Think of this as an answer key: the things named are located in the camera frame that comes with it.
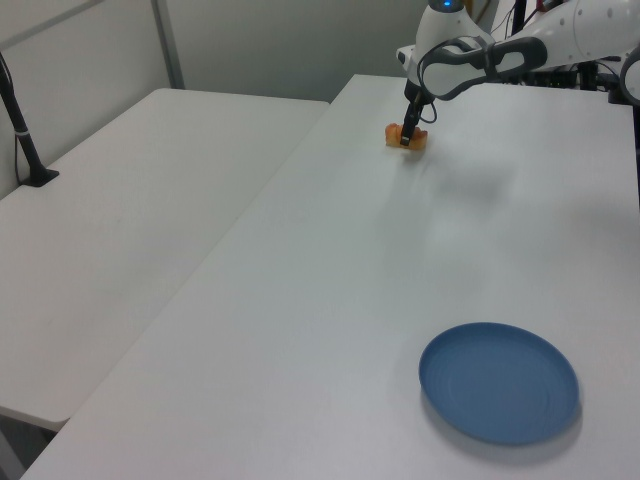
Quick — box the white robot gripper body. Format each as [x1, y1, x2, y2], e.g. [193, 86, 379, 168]
[396, 44, 433, 106]

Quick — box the white side table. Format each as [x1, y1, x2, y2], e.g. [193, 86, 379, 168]
[0, 87, 332, 431]

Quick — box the black camera stand pole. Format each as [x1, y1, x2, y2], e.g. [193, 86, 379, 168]
[0, 49, 61, 189]

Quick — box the orange-brown bread roll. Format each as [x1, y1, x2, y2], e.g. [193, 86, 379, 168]
[383, 121, 429, 152]

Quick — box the black electronics equipment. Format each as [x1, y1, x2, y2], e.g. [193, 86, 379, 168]
[519, 57, 622, 94]

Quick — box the grey metal partition post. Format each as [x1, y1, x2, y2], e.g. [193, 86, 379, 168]
[151, 0, 185, 92]

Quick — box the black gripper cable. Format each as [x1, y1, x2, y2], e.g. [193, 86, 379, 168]
[418, 98, 440, 126]

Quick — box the blue round plate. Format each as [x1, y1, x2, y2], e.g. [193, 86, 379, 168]
[417, 321, 582, 448]

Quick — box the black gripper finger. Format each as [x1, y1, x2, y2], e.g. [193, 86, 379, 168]
[400, 101, 420, 149]

